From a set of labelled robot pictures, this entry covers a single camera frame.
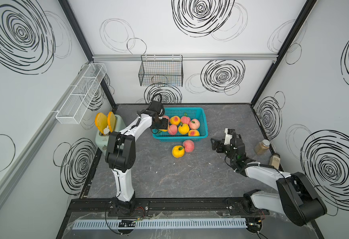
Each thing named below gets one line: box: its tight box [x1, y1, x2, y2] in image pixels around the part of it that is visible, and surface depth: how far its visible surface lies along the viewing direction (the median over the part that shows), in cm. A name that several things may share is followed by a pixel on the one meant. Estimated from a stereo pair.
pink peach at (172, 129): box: [167, 123, 178, 135], surface depth 101 cm
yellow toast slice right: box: [107, 111, 117, 133], surface depth 85 cm
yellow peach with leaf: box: [171, 145, 185, 158], surface depth 90 cm
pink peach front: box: [188, 118, 200, 130], surface depth 103 cm
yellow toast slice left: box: [94, 112, 109, 135], surface depth 84 cm
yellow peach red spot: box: [170, 115, 181, 126], surface depth 104 cm
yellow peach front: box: [177, 123, 190, 135], surface depth 101 cm
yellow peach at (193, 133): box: [187, 129, 200, 137], surface depth 97 cm
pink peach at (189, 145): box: [182, 139, 195, 153], surface depth 93 cm
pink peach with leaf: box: [180, 112, 191, 125], surface depth 104 cm
